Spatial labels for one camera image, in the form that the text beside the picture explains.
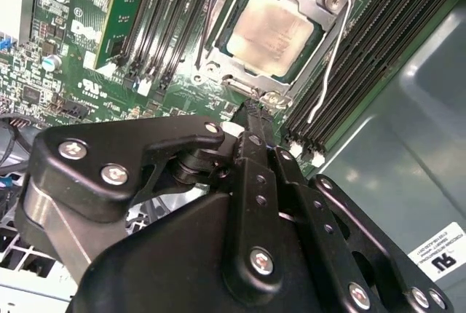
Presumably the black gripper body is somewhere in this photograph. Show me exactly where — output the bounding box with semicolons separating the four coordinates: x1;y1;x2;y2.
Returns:
67;194;339;313

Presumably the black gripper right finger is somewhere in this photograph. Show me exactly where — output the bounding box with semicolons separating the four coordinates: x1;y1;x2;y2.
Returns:
258;108;456;313

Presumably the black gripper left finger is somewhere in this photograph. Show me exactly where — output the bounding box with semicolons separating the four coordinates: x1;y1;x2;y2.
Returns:
13;98;287;303

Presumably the thin metal locking lever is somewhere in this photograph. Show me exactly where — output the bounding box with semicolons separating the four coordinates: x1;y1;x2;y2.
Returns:
194;0;225;72
307;0;353;124

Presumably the silver topped CPU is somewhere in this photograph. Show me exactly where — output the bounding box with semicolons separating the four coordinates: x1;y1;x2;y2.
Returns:
218;0;328;87

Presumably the metal socket cover frame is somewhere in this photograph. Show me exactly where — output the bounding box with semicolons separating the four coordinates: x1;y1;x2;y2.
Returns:
209;0;341;92

